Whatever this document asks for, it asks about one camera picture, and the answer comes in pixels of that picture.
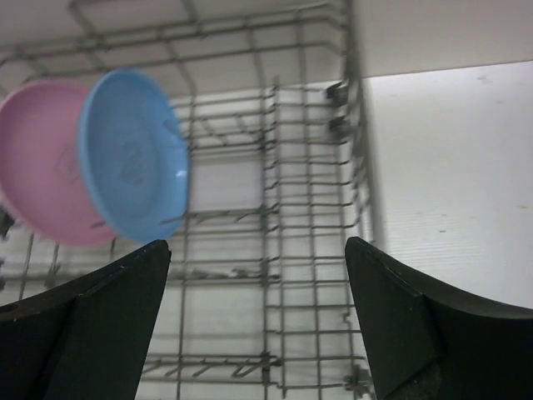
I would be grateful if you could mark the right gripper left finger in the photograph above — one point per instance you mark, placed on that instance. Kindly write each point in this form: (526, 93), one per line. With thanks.
(87, 338)

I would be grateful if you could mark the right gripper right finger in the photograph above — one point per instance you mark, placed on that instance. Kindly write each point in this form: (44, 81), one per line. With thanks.
(426, 339)

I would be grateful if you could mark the pink plate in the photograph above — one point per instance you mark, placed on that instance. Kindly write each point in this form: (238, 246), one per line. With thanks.
(41, 185)

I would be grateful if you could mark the blue plate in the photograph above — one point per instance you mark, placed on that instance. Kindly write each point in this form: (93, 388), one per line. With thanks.
(132, 156)

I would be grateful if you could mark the grey wire dish rack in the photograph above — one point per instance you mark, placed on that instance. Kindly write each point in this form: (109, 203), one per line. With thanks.
(270, 98)

